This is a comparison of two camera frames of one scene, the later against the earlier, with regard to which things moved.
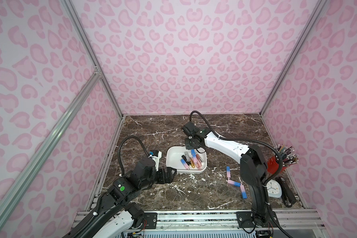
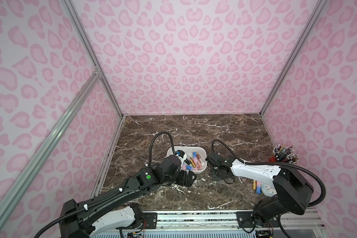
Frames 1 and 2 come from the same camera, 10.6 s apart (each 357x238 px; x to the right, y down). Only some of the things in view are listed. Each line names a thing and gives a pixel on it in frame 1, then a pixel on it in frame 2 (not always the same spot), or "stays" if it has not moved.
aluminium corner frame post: x=98 y=69 stays
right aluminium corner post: x=315 y=14 stays
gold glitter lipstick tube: x=192 y=162 stays
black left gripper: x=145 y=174 -> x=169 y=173
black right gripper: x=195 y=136 -> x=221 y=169
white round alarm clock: x=273 y=188 stays
